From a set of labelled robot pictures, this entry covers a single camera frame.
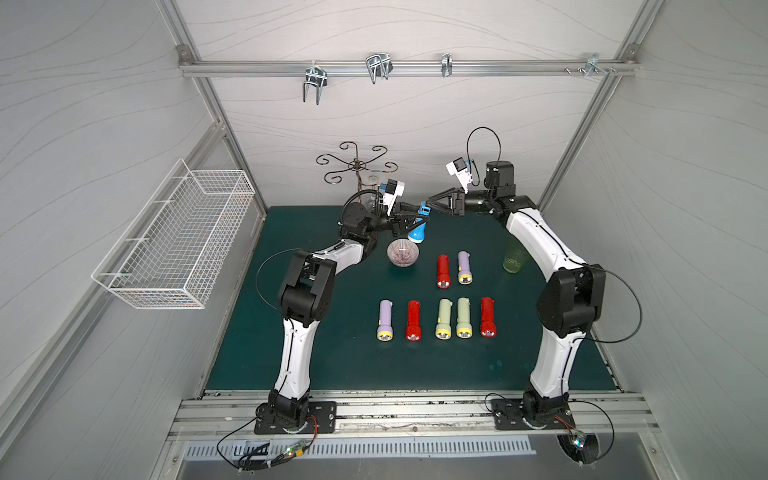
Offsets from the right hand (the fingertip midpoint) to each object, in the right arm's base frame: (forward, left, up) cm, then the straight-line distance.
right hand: (427, 201), depth 81 cm
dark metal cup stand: (+14, +21, +1) cm, 26 cm away
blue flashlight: (-6, +2, -6) cm, 9 cm away
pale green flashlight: (-25, -6, -28) cm, 38 cm away
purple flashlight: (-26, +11, -27) cm, 39 cm away
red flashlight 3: (-4, -8, -29) cm, 30 cm away
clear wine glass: (+5, +15, +3) cm, 16 cm away
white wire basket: (-21, +60, +2) cm, 64 cm away
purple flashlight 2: (-6, -15, -28) cm, 32 cm away
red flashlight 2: (-25, +3, -28) cm, 38 cm away
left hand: (-5, -1, -2) cm, 5 cm away
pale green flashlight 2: (-24, -12, -27) cm, 39 cm away
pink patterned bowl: (+3, +7, -28) cm, 29 cm away
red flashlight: (-23, -19, -28) cm, 41 cm away
